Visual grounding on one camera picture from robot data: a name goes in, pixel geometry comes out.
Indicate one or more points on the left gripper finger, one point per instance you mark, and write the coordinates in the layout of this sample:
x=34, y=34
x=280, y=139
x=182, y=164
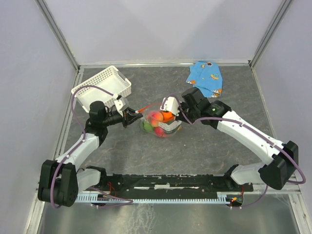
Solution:
x=131, y=119
x=133, y=112

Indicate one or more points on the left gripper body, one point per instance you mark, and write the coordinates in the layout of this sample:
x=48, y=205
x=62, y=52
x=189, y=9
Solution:
x=126, y=118

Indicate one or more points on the green watermelon toy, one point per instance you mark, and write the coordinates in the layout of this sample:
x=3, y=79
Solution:
x=146, y=126

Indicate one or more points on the orange toy fruit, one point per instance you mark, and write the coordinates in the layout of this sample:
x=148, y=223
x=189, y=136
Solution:
x=167, y=117

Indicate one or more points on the peach toy fruit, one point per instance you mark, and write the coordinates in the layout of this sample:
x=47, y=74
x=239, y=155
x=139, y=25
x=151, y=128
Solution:
x=155, y=117

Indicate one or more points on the clear zip top bag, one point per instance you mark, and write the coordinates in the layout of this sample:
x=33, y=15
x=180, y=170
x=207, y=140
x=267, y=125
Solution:
x=171, y=128

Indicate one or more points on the red apple toy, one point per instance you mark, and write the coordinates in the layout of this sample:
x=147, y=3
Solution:
x=160, y=132

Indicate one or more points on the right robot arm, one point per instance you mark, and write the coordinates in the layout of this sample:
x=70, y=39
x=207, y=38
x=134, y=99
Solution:
x=279, y=160

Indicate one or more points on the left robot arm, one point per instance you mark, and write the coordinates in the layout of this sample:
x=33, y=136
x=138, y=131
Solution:
x=60, y=181

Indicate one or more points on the white plastic basket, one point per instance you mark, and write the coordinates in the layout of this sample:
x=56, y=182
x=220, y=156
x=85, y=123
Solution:
x=104, y=86

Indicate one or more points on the blue patterned cloth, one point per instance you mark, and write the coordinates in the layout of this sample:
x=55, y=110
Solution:
x=206, y=76

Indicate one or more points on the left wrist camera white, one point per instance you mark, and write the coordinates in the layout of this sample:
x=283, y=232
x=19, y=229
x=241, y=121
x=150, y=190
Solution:
x=121, y=104

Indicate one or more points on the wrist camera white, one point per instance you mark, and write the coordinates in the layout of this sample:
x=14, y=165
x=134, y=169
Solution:
x=170, y=104
x=121, y=104

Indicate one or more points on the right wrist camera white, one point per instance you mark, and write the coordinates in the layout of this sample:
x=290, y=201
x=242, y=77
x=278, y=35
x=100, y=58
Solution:
x=170, y=104

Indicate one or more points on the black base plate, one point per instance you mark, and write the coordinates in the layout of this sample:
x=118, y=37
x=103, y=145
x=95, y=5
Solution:
x=159, y=187

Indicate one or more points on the light blue cable duct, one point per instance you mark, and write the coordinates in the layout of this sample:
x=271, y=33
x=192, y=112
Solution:
x=94, y=198

